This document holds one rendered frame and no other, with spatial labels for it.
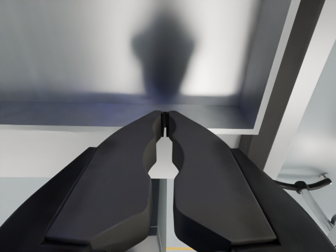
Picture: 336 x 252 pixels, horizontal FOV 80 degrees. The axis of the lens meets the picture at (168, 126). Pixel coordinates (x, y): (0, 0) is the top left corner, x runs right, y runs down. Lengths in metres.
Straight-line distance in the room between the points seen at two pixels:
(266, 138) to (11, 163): 0.23
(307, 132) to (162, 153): 1.36
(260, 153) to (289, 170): 1.49
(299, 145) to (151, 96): 1.42
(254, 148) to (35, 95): 0.17
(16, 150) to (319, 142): 1.54
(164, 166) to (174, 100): 0.07
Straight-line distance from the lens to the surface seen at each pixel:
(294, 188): 1.60
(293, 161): 1.62
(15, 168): 0.25
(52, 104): 0.18
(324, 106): 1.44
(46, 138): 0.21
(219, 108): 0.16
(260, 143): 0.17
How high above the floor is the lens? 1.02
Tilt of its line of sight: 57 degrees down
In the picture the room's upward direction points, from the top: 179 degrees counter-clockwise
